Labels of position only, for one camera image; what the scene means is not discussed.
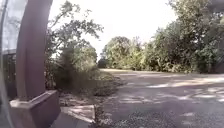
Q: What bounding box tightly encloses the weedy dirt verge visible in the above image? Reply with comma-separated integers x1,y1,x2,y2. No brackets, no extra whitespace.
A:
57,69,125,128

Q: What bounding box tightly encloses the row of bushes and trees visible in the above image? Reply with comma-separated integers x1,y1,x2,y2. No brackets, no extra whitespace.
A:
44,0,105,90

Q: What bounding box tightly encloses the grey asphalt road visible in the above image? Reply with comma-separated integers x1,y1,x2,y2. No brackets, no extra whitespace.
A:
94,68,224,128

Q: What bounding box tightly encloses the pale concrete slab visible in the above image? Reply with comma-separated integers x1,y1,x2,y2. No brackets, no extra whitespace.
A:
49,104,96,128

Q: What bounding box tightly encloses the dark metal fence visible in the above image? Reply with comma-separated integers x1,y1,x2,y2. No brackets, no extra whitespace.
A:
1,49,18,101

